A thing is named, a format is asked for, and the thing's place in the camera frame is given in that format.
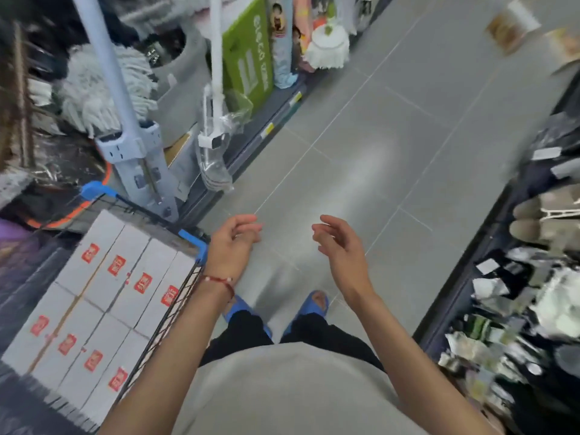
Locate person's right hand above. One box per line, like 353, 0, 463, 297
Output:
311, 214, 377, 309

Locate person's left hand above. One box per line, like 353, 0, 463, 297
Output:
204, 214, 263, 286

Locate black wire shopping cart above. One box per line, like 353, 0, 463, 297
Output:
0, 181, 209, 435

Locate stack of white boxes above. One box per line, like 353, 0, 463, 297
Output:
2, 209, 196, 427

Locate person's right forearm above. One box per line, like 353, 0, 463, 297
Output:
349, 289, 499, 435

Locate person's left forearm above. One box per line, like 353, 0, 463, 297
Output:
97, 278, 236, 435

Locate blue rubber slipper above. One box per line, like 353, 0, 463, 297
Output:
282, 290, 330, 338
224, 295, 274, 340

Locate black trousers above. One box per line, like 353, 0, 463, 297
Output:
199, 310, 386, 372

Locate light blue flat mop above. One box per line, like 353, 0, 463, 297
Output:
70, 0, 180, 222

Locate grey shirt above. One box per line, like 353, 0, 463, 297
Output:
172, 341, 427, 435

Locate grey plastic bucket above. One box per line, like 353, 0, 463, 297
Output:
152, 22, 214, 148

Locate orange rimmed bucket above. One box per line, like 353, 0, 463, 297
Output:
25, 160, 114, 231

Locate white mop in clear plastic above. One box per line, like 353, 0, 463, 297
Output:
195, 0, 254, 193

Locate green white cardboard carton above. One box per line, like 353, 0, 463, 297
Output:
221, 0, 275, 112

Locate rack of hanging slippers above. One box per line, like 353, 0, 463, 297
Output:
507, 183, 580, 254

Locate light blue long package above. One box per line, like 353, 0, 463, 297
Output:
269, 0, 299, 90

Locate white round mop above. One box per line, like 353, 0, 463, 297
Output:
302, 8, 351, 71

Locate grey fluffy mop head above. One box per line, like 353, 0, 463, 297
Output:
59, 42, 160, 139

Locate purple pink printed package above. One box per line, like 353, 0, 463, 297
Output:
0, 217, 28, 250

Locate pink long package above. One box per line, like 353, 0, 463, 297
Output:
292, 0, 316, 73

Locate red string bracelet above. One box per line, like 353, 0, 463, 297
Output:
201, 274, 236, 302

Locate bundle of brown broom handles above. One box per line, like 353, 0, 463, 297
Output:
0, 22, 37, 168

